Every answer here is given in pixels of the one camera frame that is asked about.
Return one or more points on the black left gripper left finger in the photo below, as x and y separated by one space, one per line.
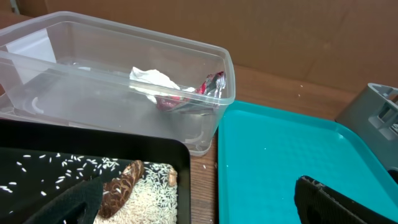
79 202

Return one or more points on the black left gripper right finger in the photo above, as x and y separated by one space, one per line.
317 203

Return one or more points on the brown mushroom piece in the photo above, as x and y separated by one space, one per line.
118 191

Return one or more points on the white rice pile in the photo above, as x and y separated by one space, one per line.
153 198

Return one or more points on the white napkin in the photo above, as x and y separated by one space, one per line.
154 77

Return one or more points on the red snack wrapper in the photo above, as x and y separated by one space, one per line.
212 86

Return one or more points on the black tray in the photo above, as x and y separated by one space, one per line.
32 156

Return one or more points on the teal plastic tray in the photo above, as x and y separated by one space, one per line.
262 151

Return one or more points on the grey plastic dish rack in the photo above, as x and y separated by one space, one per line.
372 115

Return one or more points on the clear plastic bin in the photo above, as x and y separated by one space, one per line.
71 69

